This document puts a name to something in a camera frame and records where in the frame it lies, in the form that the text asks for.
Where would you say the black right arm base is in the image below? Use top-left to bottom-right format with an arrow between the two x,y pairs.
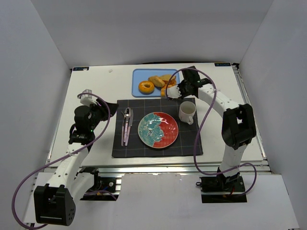
196,175 -> 247,204

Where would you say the teal and red plate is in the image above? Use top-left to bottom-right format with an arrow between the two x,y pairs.
137,112 -> 179,149

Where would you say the silver spoon pink handle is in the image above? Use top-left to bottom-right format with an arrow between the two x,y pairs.
124,116 -> 129,146

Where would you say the oval bread roll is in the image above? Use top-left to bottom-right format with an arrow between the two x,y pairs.
148,76 -> 165,88

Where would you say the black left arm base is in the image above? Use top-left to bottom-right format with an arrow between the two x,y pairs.
75,167 -> 118,201

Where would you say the silver knife pink handle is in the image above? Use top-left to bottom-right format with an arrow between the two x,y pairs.
124,107 -> 134,146

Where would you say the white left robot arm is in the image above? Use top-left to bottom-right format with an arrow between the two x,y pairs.
34,99 -> 118,226

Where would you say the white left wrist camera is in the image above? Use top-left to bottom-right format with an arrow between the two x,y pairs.
77,89 -> 97,107

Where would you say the blue plastic tray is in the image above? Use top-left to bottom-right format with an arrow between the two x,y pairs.
131,69 -> 180,98

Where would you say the white ceramic mug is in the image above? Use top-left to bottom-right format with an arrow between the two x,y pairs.
178,101 -> 196,125

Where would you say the sliced bread piece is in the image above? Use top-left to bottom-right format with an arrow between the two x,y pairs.
159,74 -> 177,85

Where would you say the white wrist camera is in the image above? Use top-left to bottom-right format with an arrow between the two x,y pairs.
165,85 -> 182,99
77,89 -> 97,107

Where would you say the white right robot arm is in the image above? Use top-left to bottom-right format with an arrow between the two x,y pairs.
177,66 -> 256,183

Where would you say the glazed ring donut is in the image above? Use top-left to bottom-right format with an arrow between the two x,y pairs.
138,81 -> 155,94

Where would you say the blue label sticker left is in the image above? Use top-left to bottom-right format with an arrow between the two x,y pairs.
72,67 -> 89,71

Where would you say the golden croissant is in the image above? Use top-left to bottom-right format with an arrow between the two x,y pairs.
161,84 -> 176,98

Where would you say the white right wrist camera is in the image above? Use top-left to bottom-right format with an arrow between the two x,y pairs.
165,85 -> 182,99

